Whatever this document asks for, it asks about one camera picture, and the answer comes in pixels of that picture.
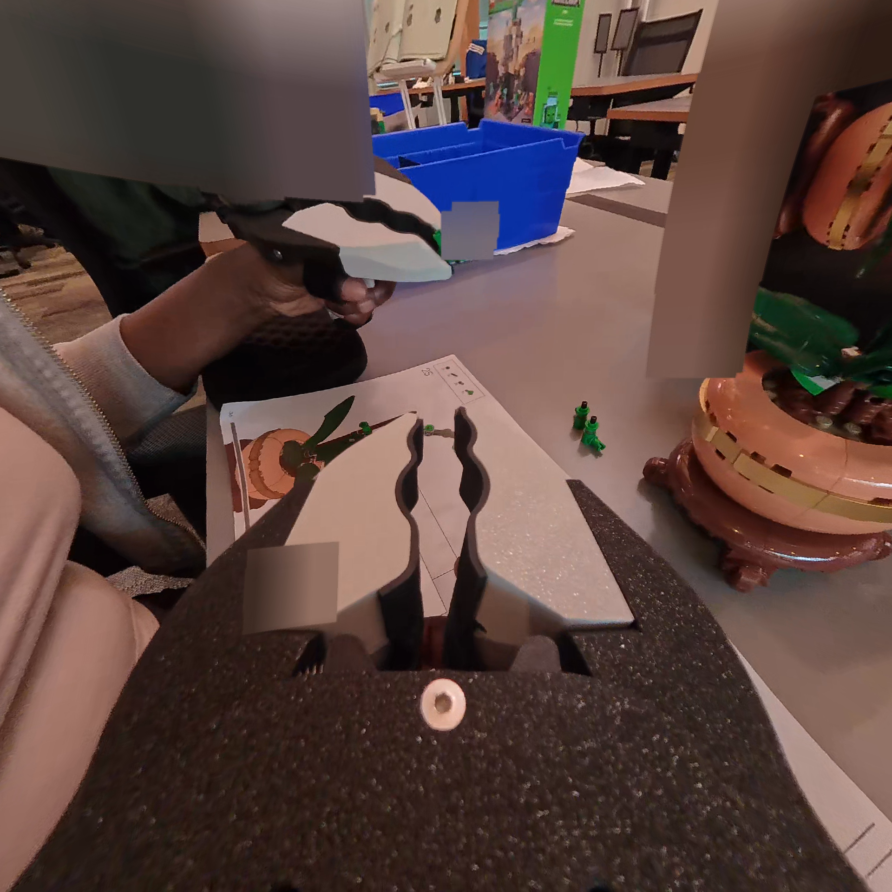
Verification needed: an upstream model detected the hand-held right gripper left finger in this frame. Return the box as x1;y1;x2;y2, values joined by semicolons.
244;413;426;657

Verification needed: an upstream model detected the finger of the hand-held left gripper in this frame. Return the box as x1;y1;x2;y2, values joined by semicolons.
282;201;454;284
373;173;445;241

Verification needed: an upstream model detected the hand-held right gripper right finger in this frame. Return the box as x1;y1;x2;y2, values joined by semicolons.
445;407;636;671

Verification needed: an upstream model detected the brick orchid pot model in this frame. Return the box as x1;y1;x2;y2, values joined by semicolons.
643;287;892;593

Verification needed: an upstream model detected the person's left forearm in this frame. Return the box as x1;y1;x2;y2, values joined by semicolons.
52;314;197;426

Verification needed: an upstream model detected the person's left hand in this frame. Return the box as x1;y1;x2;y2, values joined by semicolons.
120;244;396;393

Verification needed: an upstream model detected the blue plastic bin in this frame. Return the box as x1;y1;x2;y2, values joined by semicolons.
371;118;585;255

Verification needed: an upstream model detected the instruction booklet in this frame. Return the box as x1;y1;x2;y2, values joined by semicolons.
205;354;892;892

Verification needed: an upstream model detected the dark green garment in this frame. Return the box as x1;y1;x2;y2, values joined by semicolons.
42;164;280;315

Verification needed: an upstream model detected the white paper sheet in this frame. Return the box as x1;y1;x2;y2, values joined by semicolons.
493;226;576;256
564;157;645;198

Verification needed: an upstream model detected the pale green chair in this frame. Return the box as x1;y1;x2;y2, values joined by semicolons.
368;0;482;92

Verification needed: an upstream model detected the green toy set box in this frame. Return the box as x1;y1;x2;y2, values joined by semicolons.
485;0;583;130

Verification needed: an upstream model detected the wooden table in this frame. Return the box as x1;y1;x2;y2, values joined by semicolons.
568;72;698;140
606;96;694;178

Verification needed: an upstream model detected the black office chair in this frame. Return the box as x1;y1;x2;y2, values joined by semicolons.
620;8;705;78

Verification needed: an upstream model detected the person's pale pink garment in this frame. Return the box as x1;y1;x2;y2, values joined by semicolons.
0;407;161;892

